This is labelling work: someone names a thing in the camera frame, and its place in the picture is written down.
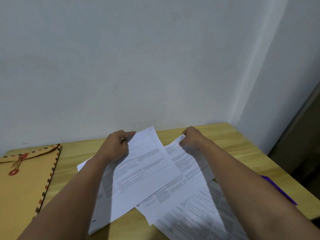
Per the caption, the person's right hand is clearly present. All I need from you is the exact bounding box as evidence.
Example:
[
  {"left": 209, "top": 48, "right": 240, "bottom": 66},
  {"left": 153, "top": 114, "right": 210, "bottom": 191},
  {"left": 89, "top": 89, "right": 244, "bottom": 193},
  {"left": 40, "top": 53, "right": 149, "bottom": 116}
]
[{"left": 178, "top": 126, "right": 213, "bottom": 151}]

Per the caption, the person's left hand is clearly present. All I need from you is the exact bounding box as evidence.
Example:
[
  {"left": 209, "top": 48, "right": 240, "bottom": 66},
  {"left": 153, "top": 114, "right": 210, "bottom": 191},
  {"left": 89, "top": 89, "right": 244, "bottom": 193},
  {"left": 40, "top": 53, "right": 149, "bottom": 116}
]
[{"left": 96, "top": 130, "right": 137, "bottom": 164}]

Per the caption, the white printed sheet with handwritten corner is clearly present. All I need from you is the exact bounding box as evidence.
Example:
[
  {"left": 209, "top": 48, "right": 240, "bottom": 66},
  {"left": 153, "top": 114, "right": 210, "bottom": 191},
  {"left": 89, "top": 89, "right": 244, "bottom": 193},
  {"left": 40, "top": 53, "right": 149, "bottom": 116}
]
[{"left": 136, "top": 134, "right": 216, "bottom": 226}]

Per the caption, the white printed sheet with tables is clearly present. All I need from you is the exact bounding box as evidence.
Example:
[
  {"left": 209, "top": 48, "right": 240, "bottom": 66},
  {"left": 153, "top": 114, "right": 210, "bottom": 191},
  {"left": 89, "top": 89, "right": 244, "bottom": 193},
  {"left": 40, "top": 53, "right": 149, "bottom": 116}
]
[{"left": 77, "top": 126, "right": 183, "bottom": 235}]

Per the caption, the person's right forearm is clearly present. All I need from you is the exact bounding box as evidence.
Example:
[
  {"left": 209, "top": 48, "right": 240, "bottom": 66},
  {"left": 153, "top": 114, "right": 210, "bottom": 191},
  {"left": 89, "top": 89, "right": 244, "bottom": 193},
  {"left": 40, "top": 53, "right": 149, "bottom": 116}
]
[{"left": 197, "top": 140, "right": 320, "bottom": 240}]

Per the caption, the person's left forearm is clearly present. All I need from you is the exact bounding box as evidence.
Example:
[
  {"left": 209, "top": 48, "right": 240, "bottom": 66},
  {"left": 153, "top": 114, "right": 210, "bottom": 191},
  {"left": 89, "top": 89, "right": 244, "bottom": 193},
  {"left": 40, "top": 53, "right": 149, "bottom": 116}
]
[{"left": 17, "top": 153, "right": 113, "bottom": 240}]

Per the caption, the white printed text sheet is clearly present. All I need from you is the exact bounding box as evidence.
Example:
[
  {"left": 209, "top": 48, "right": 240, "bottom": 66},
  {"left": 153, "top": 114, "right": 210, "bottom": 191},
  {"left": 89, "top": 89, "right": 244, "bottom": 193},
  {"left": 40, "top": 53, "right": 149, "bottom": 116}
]
[{"left": 152, "top": 181, "right": 248, "bottom": 240}]

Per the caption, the purple pen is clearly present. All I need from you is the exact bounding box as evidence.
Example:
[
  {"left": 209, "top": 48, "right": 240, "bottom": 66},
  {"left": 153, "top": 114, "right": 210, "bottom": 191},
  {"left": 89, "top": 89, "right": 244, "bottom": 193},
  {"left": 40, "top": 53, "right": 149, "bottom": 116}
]
[{"left": 260, "top": 175, "right": 298, "bottom": 206}]

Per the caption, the brown string-tie paper envelope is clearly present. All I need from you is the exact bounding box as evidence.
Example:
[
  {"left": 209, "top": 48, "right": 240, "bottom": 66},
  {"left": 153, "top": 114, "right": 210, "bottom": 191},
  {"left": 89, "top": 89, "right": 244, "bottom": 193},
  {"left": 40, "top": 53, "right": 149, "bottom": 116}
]
[{"left": 0, "top": 144, "right": 63, "bottom": 240}]

